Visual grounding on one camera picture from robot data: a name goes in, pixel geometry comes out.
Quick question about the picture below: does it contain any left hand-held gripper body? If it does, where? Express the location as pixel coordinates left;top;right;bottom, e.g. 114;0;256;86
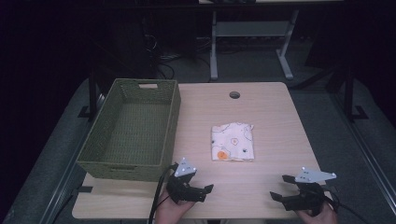
165;157;207;205

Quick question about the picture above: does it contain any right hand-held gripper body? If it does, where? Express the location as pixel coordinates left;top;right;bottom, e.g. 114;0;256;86
282;166;338;217

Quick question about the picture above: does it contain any white patterned cloth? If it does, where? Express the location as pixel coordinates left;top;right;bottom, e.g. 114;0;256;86
210;121;255;162

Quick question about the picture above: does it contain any green woven basket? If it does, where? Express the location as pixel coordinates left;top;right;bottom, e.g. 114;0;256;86
76;77;182;183

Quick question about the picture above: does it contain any person's right hand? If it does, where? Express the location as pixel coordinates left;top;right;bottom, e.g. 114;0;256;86
294;200;339;224

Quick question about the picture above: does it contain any person's left hand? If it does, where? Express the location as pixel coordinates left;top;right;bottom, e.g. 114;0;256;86
154;189;196;224

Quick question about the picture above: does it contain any black metal stand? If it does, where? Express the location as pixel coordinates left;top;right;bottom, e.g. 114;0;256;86
78;69;106;123
326;66;370;123

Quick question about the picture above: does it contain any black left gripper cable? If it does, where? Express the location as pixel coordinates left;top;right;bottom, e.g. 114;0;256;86
148;163;177;224

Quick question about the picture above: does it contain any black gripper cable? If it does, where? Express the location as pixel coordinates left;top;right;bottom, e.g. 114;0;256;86
148;163;177;224
323;185;372;224

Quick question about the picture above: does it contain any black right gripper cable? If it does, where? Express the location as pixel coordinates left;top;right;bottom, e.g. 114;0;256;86
323;185;372;224

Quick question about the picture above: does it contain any bundle of floor cables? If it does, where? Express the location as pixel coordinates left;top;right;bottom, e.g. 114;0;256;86
141;32;216;80

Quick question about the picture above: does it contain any white metal desk frame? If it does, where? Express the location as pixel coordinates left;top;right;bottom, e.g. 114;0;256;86
197;0;345;81

